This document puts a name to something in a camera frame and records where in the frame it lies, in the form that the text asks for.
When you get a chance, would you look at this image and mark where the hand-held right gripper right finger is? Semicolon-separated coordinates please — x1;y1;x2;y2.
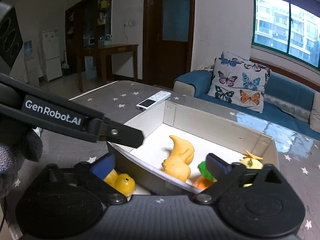
195;153;284;204

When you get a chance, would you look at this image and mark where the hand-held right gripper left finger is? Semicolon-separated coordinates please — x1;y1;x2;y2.
37;154;127;204

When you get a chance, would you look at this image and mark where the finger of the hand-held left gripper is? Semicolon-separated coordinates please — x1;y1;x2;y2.
86;119;144;148

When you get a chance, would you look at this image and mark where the green toy block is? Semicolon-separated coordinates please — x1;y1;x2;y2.
197;160;217;182

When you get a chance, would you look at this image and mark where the orange toy block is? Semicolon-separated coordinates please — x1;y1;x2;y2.
193;176;215;190

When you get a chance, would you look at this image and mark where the yellow rubber duck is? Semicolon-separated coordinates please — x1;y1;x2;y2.
103;169;137;202

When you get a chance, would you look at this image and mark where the pale yellow bird toy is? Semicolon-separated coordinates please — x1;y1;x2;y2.
239;150;264;188

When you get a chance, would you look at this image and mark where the white cardboard box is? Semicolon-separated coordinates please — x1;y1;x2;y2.
107;100;279;195

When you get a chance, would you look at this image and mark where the orange dinosaur toy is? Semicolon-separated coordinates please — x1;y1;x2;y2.
161;135;195;182

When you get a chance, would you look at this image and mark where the person's left hand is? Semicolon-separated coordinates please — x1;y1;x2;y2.
0;116;43;199

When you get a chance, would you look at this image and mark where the white remote control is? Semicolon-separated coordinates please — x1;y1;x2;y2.
136;91;171;110

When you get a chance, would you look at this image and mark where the white fridge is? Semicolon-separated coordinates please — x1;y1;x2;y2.
41;29;63;82

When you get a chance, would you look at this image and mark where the dark wooden shelf cabinet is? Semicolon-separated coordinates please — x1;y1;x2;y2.
65;0;113;75

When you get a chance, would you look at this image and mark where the butterfly print pillow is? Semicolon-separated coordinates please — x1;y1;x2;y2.
207;51;271;113

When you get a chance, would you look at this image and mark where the dark wooden side desk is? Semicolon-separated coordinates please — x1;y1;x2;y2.
76;44;139;92

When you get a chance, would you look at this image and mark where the dark wooden door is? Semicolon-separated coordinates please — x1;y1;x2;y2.
143;0;196;88

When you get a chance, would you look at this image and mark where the blue sofa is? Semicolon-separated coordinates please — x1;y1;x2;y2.
174;64;320;140

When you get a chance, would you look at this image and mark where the grey cushion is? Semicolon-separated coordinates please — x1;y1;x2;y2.
309;101;320;133

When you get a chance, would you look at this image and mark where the green framed window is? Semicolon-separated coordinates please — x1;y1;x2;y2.
251;0;320;68

